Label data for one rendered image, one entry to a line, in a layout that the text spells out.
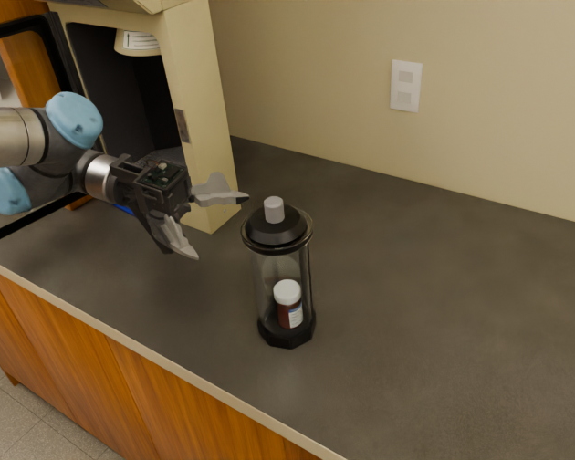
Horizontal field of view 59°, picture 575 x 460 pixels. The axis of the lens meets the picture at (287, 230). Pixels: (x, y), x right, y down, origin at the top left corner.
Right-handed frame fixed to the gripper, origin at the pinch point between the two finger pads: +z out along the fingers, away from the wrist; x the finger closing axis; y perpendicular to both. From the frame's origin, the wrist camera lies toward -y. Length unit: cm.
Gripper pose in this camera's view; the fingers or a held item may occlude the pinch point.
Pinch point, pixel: (227, 229)
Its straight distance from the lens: 79.1
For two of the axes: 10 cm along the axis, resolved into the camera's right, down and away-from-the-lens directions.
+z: 9.0, 3.1, -3.1
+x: 4.4, -6.3, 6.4
